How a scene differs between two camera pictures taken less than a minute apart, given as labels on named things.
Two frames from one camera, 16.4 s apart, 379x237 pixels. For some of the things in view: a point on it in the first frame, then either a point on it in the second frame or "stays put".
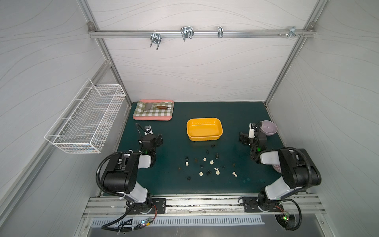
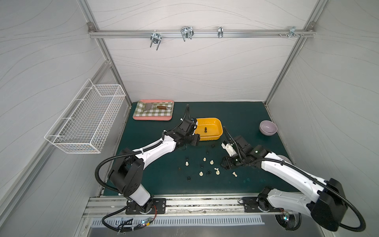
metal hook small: [220, 31] stays put
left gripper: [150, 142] → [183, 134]
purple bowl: [268, 128] stays put
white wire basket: [84, 123] stays put
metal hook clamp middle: [187, 32] stays put
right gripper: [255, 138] → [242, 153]
